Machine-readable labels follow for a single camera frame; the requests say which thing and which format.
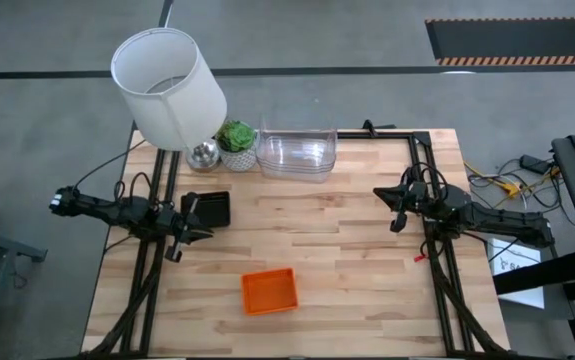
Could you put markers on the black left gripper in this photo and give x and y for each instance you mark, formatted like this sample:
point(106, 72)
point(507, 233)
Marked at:
point(177, 225)

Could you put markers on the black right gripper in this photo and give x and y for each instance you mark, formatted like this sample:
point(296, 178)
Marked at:
point(417, 207)

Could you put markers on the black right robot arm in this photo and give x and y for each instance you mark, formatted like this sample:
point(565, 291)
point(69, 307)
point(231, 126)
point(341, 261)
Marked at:
point(507, 222)

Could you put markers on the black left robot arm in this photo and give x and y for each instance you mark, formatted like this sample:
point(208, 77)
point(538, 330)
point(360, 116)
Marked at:
point(112, 212)

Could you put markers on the small red tag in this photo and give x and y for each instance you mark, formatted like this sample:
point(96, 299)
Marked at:
point(419, 258)

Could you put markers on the black table clamp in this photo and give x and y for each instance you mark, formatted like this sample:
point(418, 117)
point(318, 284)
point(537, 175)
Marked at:
point(368, 125)

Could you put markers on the green succulent in white pot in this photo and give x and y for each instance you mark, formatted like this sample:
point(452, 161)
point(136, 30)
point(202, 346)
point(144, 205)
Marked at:
point(237, 136)

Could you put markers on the white shade chrome table lamp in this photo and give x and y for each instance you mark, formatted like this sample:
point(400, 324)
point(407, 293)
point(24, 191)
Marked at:
point(167, 110)

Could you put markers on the white paper sheet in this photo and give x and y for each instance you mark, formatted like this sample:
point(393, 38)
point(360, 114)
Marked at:
point(512, 255)

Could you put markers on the black power adapter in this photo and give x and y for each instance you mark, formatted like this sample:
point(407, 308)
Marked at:
point(534, 164)

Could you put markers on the black metal beam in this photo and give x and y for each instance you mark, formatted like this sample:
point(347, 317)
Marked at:
point(542, 272)

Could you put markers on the black hazard-striped floor mat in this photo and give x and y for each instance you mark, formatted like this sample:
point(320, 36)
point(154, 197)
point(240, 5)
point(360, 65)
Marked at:
point(517, 40)

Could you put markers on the black aluminium cross rail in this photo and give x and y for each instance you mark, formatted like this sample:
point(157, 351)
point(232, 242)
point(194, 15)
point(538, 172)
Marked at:
point(377, 135)

